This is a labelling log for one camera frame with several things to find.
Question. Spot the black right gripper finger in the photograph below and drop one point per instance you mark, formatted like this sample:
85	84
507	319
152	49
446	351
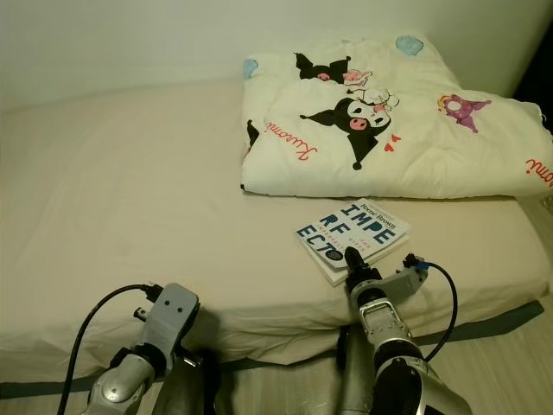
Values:
354	264

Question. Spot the black lettered white magazine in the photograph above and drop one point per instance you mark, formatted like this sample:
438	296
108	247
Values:
346	235

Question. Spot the cream cartoon print comforter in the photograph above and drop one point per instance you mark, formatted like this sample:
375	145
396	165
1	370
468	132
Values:
423	143

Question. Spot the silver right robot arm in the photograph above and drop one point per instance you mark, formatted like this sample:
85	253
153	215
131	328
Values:
393	346

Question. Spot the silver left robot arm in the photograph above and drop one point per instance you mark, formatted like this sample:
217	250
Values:
130	385

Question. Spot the dark robot leg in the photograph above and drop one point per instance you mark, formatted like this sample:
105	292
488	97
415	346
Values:
354	380

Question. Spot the dark green bed base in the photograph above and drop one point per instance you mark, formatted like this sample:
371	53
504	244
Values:
484	328

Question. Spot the beige sheeted bed mattress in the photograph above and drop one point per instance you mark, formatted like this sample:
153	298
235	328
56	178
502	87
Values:
130	216

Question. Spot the crumpled clear plastic bag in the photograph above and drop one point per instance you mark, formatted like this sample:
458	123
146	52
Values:
546	203

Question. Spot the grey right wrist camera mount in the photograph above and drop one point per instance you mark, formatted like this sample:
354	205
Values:
402	278

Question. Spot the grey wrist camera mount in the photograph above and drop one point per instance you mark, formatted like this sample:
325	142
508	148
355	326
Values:
173	316
402	278

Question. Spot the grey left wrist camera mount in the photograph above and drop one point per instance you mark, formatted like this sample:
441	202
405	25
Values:
173	316

